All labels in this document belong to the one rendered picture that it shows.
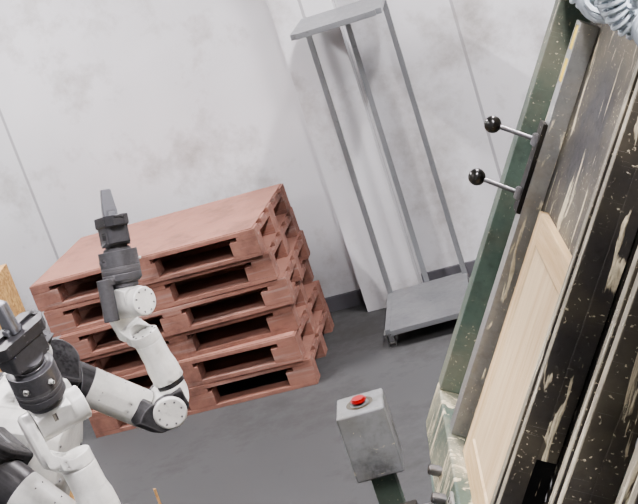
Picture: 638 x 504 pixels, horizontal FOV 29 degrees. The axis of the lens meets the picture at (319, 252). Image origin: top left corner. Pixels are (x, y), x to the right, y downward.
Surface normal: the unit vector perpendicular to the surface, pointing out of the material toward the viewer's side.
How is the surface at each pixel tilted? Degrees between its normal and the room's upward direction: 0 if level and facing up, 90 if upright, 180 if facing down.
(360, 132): 90
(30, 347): 102
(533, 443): 90
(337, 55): 90
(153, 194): 90
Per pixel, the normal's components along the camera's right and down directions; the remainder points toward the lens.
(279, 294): -0.10, 0.32
